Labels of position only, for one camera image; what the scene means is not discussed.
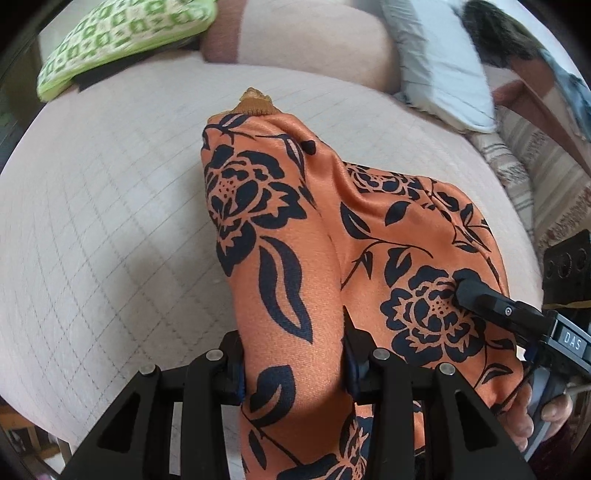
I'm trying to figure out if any quilted pink mattress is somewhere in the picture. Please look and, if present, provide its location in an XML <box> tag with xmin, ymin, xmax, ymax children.
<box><xmin>1</xmin><ymin>51</ymin><xmax>542</xmax><ymax>445</ymax></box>

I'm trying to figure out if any black folded cloth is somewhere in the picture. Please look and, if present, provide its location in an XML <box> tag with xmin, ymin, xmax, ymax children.
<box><xmin>72</xmin><ymin>36</ymin><xmax>200</xmax><ymax>91</ymax></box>

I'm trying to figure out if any light blue pillow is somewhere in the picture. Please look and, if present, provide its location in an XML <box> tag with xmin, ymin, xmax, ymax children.
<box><xmin>381</xmin><ymin>0</ymin><xmax>496</xmax><ymax>133</ymax></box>

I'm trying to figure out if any green patterned pillow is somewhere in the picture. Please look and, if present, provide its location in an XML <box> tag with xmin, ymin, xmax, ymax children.
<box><xmin>36</xmin><ymin>0</ymin><xmax>217</xmax><ymax>102</ymax></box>

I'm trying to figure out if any striped floral cushion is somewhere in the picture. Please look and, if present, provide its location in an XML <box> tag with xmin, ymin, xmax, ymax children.
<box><xmin>467</xmin><ymin>107</ymin><xmax>590</xmax><ymax>279</ymax></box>

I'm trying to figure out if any pink bolster cushion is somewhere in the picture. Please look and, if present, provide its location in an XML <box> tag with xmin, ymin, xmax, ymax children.
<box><xmin>200</xmin><ymin>1</ymin><xmax>401</xmax><ymax>94</ymax></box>

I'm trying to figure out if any person's right hand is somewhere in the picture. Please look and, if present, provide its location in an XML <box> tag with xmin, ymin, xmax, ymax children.
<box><xmin>498</xmin><ymin>382</ymin><xmax>576</xmax><ymax>455</ymax></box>

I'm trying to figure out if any dark fuzzy garment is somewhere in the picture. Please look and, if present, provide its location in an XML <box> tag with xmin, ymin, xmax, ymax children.
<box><xmin>461</xmin><ymin>0</ymin><xmax>543</xmax><ymax>68</ymax></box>

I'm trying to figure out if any orange floral garment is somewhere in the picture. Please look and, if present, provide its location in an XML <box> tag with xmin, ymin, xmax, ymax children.
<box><xmin>200</xmin><ymin>93</ymin><xmax>523</xmax><ymax>479</ymax></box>

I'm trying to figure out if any blue cloth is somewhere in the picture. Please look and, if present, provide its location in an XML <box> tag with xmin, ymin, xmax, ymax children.
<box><xmin>539</xmin><ymin>49</ymin><xmax>591</xmax><ymax>140</ymax></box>

